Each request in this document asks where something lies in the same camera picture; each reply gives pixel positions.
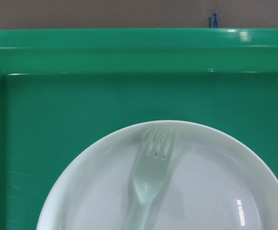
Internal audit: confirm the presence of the white round plate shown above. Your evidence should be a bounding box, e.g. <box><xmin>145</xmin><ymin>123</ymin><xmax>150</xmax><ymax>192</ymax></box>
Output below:
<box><xmin>37</xmin><ymin>121</ymin><xmax>278</xmax><ymax>230</ymax></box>

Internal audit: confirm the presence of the pale green plastic fork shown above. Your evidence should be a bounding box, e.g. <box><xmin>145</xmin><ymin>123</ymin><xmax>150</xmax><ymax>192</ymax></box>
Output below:
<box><xmin>124</xmin><ymin>128</ymin><xmax>177</xmax><ymax>230</ymax></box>

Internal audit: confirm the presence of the green plastic tray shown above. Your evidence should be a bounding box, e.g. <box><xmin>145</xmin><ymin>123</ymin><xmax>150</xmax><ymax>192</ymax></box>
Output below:
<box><xmin>0</xmin><ymin>29</ymin><xmax>278</xmax><ymax>230</ymax></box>

